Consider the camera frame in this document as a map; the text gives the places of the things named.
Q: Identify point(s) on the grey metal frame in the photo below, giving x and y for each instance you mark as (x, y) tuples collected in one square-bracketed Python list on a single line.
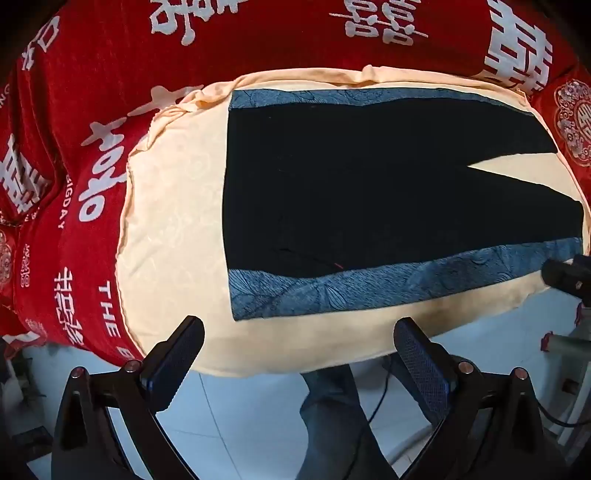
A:
[(570, 342)]

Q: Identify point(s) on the cream cushion cover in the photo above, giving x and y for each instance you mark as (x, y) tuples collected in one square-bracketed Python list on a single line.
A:
[(175, 230)]

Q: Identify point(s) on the red printed blanket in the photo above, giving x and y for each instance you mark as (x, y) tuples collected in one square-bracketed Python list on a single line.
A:
[(92, 92)]

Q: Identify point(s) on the black pants with blue bands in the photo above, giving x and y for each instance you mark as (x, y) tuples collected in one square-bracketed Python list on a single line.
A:
[(369, 194)]

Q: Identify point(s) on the person's leg in jeans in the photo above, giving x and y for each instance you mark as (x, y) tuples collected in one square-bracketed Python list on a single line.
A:
[(337, 415)]

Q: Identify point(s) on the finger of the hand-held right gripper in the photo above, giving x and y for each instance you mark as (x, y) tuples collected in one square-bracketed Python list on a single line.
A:
[(556, 273)]

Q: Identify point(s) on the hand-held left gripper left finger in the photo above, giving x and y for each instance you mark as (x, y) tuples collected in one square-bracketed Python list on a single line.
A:
[(178, 350)]

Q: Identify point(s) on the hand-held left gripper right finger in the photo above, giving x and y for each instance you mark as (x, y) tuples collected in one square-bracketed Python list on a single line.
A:
[(422, 364)]

